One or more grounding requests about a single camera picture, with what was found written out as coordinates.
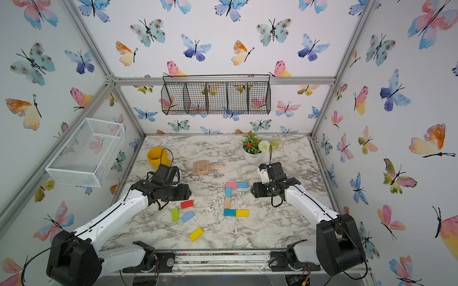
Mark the teal building block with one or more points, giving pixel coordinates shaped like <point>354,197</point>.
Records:
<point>230,213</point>

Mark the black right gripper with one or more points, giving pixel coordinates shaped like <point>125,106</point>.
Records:
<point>257,191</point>

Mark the yellow long building block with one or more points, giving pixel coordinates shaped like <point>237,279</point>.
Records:
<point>196,234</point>

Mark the light green building block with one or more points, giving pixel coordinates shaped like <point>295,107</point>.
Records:
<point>175,216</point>

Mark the red building block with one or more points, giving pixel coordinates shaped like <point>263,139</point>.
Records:
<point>187,204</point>

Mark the white flower pot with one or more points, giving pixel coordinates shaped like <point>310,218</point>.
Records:
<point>252,158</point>

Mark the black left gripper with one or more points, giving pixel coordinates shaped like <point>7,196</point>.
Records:
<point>184,192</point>

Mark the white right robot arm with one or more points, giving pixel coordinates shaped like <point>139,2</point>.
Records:
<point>337,246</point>

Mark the pink building block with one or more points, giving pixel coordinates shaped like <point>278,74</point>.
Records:
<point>231,185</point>

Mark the light blue building block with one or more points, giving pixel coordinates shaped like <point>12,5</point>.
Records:
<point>228,192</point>

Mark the small yellow building block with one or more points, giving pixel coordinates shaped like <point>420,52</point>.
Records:
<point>242,213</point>

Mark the artificial green flower plant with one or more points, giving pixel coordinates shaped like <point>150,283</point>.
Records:
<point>254,146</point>

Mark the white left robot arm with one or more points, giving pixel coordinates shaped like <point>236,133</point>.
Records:
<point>76,258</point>

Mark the white mesh wall basket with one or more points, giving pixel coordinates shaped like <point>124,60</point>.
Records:
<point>89,150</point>

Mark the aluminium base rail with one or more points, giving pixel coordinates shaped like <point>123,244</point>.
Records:
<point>217,262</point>

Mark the beige plastic slotted scoop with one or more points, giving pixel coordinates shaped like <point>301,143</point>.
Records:
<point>203,167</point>

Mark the sky blue short block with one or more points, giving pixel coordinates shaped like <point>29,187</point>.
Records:
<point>242,185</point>

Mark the natural wood building block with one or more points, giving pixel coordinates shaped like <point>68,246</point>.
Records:
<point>227,203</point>

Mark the black wire wall basket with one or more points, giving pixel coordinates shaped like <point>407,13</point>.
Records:
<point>216,95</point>

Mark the pale blue building block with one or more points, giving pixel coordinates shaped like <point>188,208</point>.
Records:
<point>187,217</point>

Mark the yellow cup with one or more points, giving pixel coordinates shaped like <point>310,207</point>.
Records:
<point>158,156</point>

